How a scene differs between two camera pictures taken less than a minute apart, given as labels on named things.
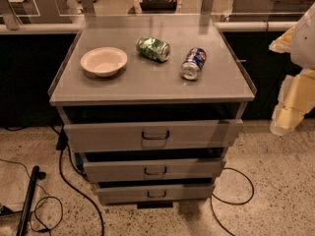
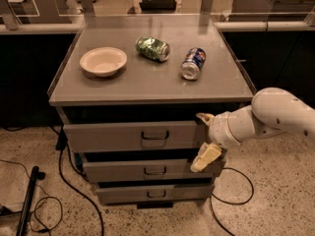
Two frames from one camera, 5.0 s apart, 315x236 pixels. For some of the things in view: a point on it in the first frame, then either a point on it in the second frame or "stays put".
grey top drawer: (203, 136) stays put
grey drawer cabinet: (153, 108) stays put
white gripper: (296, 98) → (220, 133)
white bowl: (104, 61) stays put
